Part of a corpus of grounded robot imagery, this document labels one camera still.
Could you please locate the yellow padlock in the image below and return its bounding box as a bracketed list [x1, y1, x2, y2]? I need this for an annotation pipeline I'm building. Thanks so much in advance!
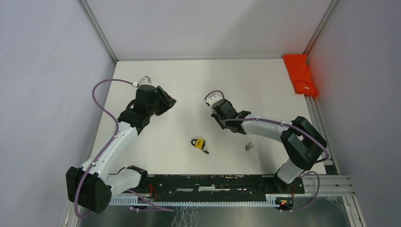
[191, 139, 209, 155]

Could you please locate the silver key bunch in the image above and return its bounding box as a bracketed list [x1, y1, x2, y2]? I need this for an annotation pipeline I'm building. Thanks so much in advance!
[245, 142, 253, 151]

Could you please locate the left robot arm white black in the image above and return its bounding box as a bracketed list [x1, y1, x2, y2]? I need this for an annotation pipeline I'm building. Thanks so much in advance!
[66, 85, 176, 218]

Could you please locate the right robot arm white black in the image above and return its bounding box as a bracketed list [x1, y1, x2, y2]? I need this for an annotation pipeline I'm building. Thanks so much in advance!
[205, 96, 330, 193]

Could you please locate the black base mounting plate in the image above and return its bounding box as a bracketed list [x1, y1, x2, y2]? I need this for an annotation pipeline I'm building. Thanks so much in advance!
[133, 175, 305, 202]

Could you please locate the orange folded cloth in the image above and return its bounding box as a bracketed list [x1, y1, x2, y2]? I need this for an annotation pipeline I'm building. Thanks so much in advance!
[283, 54, 319, 98]

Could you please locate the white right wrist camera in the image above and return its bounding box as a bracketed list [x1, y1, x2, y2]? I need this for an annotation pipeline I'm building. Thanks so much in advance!
[205, 94, 223, 106]

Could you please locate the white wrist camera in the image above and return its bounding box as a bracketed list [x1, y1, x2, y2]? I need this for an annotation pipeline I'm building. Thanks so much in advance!
[132, 76, 152, 87]
[205, 94, 223, 106]

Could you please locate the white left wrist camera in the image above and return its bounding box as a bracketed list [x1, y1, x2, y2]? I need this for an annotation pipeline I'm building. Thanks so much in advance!
[132, 76, 152, 87]

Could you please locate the slotted cable duct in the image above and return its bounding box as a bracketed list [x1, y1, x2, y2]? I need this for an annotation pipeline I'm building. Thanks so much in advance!
[82, 196, 279, 208]

